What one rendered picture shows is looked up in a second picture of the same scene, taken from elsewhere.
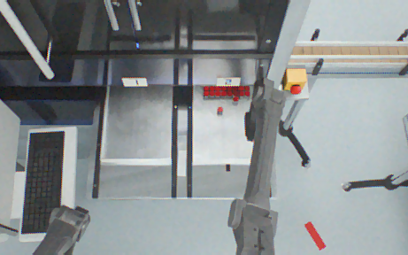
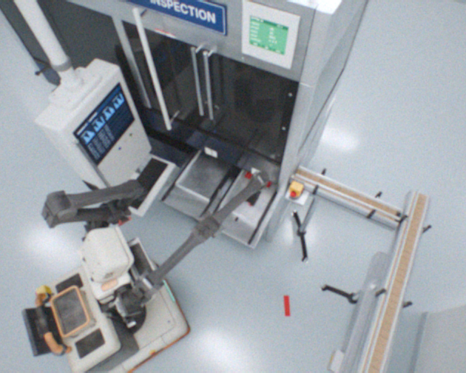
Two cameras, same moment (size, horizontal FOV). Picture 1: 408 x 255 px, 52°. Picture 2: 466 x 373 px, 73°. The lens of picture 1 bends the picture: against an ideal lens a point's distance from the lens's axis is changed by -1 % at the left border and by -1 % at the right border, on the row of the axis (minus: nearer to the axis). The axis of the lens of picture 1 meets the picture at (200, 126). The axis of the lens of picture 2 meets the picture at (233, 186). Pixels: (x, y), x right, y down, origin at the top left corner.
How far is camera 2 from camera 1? 0.63 m
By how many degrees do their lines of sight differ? 15
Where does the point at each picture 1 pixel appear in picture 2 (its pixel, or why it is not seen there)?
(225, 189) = (228, 229)
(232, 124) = not seen: hidden behind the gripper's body
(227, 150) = (241, 210)
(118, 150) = (186, 183)
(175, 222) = (209, 253)
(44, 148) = (154, 167)
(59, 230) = (126, 186)
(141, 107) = (210, 168)
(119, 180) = (178, 197)
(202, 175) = not seen: hidden behind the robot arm
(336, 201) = (312, 292)
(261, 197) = (220, 216)
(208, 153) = not seen: hidden behind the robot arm
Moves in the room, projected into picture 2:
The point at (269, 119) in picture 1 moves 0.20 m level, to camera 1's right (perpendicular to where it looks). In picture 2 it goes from (249, 186) to (288, 204)
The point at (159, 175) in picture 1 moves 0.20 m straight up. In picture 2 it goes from (199, 206) to (196, 190)
